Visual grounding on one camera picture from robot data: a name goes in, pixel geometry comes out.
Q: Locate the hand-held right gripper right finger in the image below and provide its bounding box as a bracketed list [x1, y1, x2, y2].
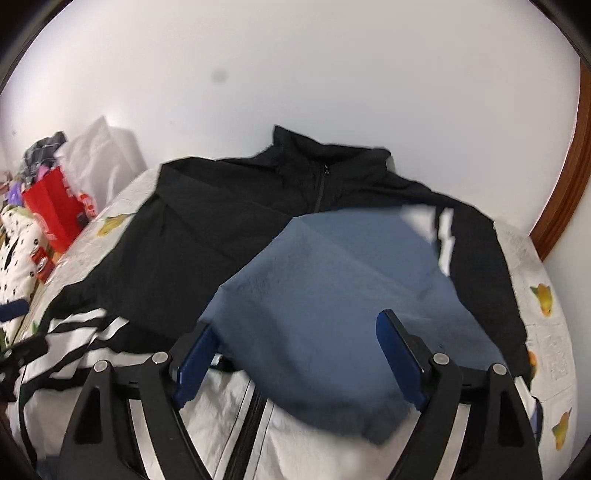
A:
[375, 309, 543, 480]

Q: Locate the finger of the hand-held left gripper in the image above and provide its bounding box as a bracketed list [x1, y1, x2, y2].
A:
[0, 336, 49, 402]
[0, 299, 29, 323]

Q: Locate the white plastic bag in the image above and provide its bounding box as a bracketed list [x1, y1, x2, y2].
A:
[55, 115, 148, 208]

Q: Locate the plaid cloth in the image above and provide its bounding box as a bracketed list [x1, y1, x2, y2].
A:
[18, 131, 70, 185]

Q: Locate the fruit print bed sheet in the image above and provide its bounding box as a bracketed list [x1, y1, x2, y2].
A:
[18, 166, 580, 480]

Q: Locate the black dotted white cloth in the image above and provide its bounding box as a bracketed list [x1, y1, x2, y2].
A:
[0, 203, 51, 305]

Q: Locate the red tin can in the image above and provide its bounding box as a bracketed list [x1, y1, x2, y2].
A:
[30, 247, 58, 282]

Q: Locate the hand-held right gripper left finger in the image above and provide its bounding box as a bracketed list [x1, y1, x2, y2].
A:
[54, 320, 232, 480]

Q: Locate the brown wooden door frame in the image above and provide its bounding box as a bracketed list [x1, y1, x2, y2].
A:
[529, 60, 591, 261]

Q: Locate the black white blue jacket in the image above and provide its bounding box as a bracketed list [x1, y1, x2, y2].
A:
[18, 124, 543, 480]

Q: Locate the red paper bag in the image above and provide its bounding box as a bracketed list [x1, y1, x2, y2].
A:
[22, 166, 100, 254]

